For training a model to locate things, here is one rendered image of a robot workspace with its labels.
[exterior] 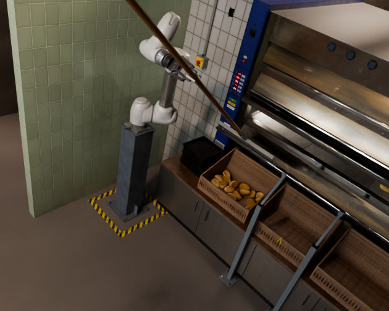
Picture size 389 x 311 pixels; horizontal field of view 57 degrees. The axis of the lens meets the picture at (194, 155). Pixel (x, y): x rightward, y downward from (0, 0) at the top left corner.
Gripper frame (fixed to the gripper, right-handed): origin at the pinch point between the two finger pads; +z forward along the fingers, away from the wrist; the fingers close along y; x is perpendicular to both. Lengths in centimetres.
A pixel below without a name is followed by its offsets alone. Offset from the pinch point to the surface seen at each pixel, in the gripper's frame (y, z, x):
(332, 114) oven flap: -54, 40, -118
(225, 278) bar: 107, 38, -173
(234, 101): -27, -43, -135
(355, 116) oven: -59, 56, -111
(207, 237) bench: 90, 3, -168
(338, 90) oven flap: -67, 37, -103
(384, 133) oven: -57, 78, -111
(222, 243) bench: 83, 19, -162
